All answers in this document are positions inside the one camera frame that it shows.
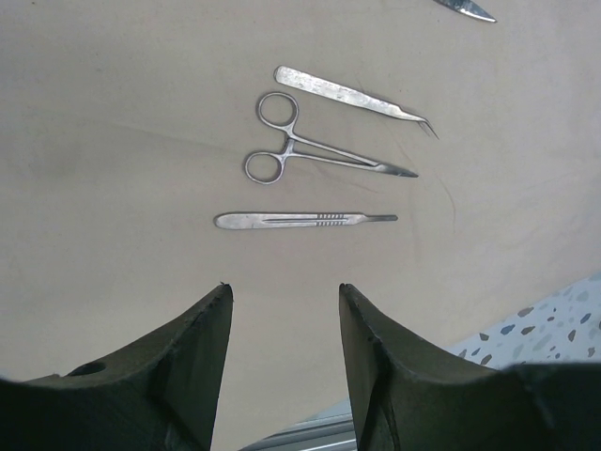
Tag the beige cloth drape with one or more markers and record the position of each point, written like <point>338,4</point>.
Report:
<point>124,130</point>

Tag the small steel scissors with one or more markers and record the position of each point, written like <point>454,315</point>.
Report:
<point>468,8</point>

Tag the steel scalpel handle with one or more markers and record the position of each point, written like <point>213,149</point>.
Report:
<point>268,220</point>

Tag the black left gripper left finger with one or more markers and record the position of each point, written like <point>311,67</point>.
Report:
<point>160,392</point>

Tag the steel hemostat forceps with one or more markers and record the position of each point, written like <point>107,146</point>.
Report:
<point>293,140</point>

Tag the curved steel tweezers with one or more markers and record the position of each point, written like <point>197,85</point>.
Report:
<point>330,90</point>

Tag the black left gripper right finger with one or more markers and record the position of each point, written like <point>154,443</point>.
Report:
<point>408,394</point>

